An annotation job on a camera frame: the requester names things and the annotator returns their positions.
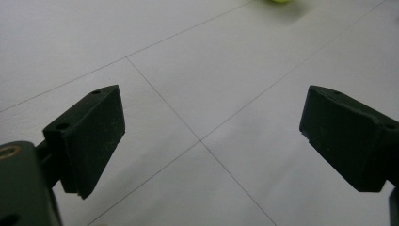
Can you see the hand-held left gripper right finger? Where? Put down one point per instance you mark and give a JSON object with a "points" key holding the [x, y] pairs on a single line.
{"points": [[348, 138]]}

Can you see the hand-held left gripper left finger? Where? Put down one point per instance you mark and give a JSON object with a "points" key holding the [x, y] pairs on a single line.
{"points": [[91, 138]]}

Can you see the yellow tennis ball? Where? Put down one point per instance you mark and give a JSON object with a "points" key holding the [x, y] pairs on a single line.
{"points": [[280, 1]]}

